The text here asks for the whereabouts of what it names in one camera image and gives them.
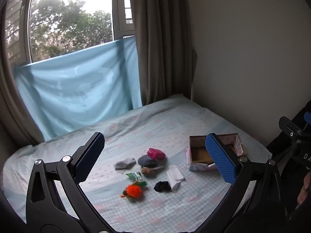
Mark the person's right hand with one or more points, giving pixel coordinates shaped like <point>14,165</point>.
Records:
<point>305,189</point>

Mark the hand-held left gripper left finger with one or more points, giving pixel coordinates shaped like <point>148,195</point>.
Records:
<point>90,160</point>

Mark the orange fluffy pompom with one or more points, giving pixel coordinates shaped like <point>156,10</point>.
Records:
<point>133,190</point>

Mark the light blue hanging cloth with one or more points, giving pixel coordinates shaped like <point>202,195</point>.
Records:
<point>73,89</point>

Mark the brown curtain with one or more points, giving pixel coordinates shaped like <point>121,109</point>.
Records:
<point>14,106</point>
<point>162,41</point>

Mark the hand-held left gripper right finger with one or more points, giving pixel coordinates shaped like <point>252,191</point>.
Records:
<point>221,160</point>

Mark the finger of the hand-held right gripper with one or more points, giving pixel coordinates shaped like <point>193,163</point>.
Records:
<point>290,126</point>

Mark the brown fuzzy toy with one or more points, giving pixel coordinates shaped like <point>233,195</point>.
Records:
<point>147,171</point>

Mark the white cloth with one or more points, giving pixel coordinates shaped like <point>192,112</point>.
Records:
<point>175,177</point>

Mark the pink pouch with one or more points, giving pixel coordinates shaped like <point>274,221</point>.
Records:
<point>156,153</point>

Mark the black sock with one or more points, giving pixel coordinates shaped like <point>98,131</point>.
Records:
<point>161,186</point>

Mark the cardboard box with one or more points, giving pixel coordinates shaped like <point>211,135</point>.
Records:
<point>201,155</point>

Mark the grey sock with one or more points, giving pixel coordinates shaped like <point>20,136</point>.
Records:
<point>124,164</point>

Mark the grey plush toy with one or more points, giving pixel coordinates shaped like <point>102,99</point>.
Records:
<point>150,162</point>

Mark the green wipes packet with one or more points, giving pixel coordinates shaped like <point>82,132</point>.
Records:
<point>136,176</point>

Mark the window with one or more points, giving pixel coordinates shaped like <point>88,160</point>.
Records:
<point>73,17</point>

